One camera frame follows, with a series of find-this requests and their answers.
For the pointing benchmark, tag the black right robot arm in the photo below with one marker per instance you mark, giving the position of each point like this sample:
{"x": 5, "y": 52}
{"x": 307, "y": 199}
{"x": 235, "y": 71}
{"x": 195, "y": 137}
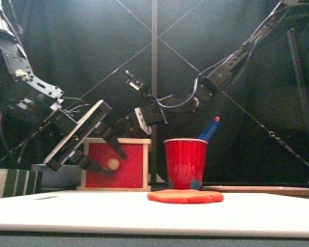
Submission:
{"x": 229, "y": 66}

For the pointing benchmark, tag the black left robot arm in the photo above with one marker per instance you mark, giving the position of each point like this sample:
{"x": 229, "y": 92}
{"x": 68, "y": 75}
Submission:
{"x": 21, "y": 72}

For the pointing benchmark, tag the wooden drawer box red front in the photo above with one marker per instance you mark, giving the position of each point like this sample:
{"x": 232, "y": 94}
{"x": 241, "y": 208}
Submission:
{"x": 127, "y": 172}

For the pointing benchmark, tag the grey box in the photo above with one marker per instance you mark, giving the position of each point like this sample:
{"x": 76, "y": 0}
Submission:
{"x": 60, "y": 176}

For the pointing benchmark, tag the blue marker with red cap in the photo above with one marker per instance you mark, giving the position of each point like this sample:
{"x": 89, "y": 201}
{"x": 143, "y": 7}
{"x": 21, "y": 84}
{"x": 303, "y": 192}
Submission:
{"x": 209, "y": 130}

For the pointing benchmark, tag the red plastic cup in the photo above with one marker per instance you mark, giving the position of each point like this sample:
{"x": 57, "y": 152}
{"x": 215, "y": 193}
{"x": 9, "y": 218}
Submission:
{"x": 185, "y": 164}

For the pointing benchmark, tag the white cutting board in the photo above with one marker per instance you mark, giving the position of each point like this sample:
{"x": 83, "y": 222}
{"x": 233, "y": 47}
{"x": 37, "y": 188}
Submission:
{"x": 119, "y": 214}

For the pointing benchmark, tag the green white striped box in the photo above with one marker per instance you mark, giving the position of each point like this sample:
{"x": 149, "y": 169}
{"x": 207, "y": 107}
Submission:
{"x": 15, "y": 183}

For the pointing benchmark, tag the flat wooden tray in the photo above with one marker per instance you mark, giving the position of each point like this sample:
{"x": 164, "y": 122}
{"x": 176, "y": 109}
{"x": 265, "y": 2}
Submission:
{"x": 268, "y": 190}

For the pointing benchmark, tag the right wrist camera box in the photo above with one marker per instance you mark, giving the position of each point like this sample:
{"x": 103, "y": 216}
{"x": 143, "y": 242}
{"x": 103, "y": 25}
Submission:
{"x": 135, "y": 83}

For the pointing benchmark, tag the vertical metal frame pole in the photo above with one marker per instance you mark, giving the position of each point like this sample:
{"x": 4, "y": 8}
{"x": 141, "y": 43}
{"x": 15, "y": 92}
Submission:
{"x": 153, "y": 48}

